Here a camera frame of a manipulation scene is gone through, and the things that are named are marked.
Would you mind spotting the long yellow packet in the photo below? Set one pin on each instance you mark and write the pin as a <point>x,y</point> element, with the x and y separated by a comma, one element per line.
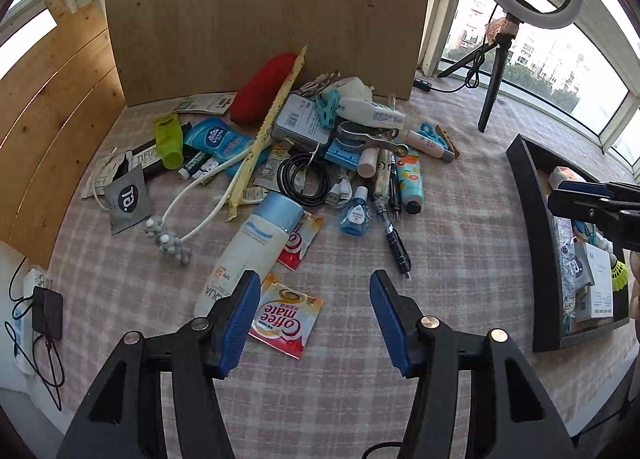
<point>271,124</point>

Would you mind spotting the teal orange-print tube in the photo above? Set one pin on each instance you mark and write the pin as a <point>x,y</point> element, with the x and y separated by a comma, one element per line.
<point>411,179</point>

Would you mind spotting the teal clothes peg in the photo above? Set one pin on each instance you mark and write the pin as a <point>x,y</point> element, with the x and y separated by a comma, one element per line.
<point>327,111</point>

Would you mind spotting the green black lip balm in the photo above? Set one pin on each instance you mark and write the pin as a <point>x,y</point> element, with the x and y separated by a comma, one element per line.
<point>195,166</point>

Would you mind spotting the blue plastic case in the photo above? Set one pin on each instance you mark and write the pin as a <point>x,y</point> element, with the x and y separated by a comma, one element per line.
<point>342,157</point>

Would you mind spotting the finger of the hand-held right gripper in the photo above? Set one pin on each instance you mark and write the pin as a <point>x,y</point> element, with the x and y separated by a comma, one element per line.
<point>595,219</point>
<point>585,188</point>

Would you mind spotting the brown cardboard board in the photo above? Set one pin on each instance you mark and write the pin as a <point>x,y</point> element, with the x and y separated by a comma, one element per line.
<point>250,14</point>

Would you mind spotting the pink white tube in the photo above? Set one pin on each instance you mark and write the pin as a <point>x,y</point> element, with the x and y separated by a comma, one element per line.
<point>440,151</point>

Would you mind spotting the white printed sachet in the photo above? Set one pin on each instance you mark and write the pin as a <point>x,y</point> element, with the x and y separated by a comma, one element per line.
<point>270,169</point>

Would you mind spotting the white power strip with charger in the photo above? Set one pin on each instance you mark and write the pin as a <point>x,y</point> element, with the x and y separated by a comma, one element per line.
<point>48,343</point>

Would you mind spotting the wooden plank board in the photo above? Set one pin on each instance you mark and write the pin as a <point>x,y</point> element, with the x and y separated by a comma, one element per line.
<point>50,139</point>

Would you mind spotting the white box with label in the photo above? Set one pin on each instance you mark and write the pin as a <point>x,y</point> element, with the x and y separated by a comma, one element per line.
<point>295,121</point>

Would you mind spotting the white torn sachet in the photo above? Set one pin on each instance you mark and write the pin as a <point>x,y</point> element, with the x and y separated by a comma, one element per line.
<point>102,174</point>

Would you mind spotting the black pen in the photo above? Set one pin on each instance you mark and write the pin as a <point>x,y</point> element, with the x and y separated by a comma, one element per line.
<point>397,244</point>

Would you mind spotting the wooden clothes peg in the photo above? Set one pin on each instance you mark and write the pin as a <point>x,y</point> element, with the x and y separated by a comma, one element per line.
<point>448,139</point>

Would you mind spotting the black tray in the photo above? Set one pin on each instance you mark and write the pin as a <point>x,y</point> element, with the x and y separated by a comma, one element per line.
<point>535,239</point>

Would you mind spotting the black tripod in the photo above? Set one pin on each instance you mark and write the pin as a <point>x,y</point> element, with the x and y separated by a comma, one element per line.
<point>492,89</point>

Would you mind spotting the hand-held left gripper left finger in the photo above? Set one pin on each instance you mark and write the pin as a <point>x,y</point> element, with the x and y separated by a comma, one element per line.
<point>240,324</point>

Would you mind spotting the dark blue pen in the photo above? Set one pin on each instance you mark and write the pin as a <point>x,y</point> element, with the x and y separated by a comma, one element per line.
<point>395,179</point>

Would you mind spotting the blue wet wipes pack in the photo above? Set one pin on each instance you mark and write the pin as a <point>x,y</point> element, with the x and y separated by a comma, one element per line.
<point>215,139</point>

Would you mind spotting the black power adapter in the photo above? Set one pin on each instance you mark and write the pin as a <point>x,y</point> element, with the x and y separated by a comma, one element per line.
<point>47,314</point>

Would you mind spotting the white charger plug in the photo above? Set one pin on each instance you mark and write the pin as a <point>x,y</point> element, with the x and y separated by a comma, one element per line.
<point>352,87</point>

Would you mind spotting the black inline controller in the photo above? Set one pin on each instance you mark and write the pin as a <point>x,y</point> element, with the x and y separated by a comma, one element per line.
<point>422,85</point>

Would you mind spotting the red pouch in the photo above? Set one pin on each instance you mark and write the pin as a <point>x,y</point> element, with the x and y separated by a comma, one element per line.
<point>260,89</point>

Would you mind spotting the clear tube grey cap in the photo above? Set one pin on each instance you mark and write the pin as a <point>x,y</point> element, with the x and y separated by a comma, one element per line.
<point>382,174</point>

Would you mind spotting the coffee creamer sachet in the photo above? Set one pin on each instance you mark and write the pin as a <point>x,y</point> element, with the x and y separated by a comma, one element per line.
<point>287,319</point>
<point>302,244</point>

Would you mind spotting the clear foil packet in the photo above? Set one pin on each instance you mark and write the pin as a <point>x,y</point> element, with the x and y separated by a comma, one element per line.
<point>564,279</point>

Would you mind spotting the white sunscreen bottle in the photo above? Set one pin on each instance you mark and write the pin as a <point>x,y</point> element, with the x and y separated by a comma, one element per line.
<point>250,244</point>

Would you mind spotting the pink checked tablecloth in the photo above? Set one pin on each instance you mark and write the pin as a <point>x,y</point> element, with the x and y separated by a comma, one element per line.
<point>450,264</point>

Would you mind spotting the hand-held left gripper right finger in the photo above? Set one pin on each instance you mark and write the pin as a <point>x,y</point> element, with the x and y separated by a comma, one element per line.
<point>392,324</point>

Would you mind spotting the white blue tube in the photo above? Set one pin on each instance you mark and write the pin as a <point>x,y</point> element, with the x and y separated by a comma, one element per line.
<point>370,113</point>

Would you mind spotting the yellow shuttlecock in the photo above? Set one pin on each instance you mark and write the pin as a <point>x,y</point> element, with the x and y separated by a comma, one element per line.
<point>621,276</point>

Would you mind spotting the black long packet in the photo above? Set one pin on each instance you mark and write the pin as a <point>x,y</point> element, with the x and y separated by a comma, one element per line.
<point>145,156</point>

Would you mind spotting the blue eye drop bottle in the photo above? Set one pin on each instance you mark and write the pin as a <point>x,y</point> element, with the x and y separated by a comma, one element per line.
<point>355,219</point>

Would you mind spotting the silver metal clamp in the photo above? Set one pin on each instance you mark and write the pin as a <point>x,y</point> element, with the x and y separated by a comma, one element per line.
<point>365,136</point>

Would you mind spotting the green plastic bottle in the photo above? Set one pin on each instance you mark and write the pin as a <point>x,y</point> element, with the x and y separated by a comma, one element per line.
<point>169,144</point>

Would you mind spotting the blue round-end clothes peg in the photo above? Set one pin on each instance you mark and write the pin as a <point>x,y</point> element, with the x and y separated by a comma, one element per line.
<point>431,130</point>

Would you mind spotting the orange green tissue pack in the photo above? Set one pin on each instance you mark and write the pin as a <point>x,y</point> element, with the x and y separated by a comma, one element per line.
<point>562,176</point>

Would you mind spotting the white green card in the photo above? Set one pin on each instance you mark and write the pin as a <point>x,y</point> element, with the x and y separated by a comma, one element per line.
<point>205,102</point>

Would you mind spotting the peach cylinder tube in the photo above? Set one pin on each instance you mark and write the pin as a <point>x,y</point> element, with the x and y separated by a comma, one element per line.
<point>367,161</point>

